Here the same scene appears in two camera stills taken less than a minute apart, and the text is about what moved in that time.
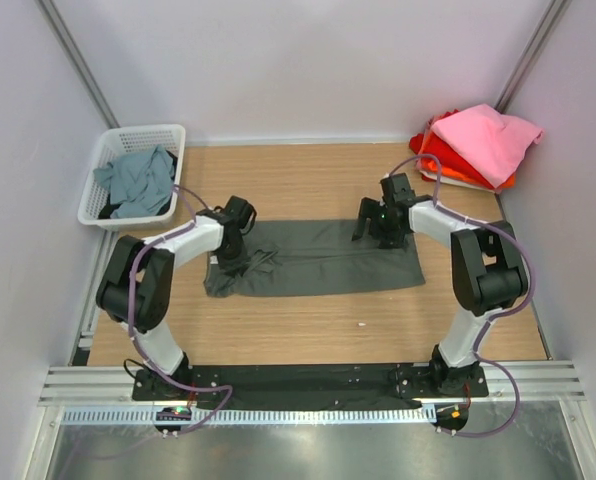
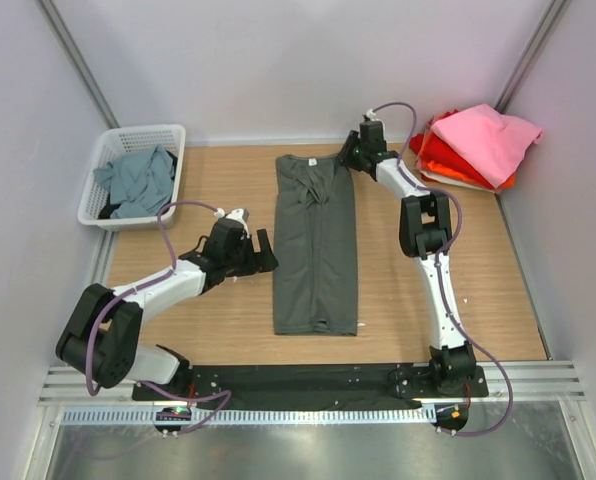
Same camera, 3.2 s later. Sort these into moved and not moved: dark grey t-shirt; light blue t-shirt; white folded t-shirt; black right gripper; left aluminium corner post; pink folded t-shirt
Moved: black right gripper; dark grey t-shirt
Not moved: pink folded t-shirt; left aluminium corner post; light blue t-shirt; white folded t-shirt
